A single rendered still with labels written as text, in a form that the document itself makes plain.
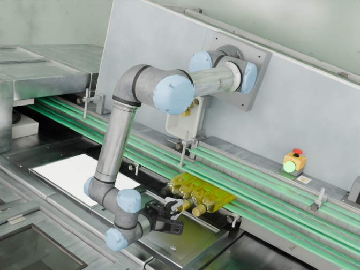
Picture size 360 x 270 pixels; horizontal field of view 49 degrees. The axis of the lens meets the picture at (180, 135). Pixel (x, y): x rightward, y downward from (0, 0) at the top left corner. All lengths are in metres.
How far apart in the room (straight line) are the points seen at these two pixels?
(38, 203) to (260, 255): 0.93
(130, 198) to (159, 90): 0.35
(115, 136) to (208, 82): 0.35
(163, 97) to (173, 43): 0.87
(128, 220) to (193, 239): 0.41
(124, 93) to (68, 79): 1.07
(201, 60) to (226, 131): 0.44
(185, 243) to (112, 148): 0.51
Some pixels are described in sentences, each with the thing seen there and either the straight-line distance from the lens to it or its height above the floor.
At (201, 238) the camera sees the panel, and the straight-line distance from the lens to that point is 1.63.
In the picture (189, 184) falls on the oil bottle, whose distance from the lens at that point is 1.67.
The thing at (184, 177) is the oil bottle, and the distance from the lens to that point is 1.71.
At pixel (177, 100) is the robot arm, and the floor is 1.41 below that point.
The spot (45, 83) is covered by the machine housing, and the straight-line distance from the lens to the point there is 2.19.
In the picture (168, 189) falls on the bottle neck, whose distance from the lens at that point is 1.63.
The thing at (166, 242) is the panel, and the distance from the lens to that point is 1.56.
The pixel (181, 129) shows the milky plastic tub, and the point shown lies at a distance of 1.95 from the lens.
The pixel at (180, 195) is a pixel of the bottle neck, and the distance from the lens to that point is 1.61.
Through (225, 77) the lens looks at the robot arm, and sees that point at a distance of 1.39.
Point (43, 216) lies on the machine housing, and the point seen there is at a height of 1.45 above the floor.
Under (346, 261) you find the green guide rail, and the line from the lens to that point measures 1.63.
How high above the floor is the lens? 2.33
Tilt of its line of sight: 52 degrees down
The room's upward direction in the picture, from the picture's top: 108 degrees counter-clockwise
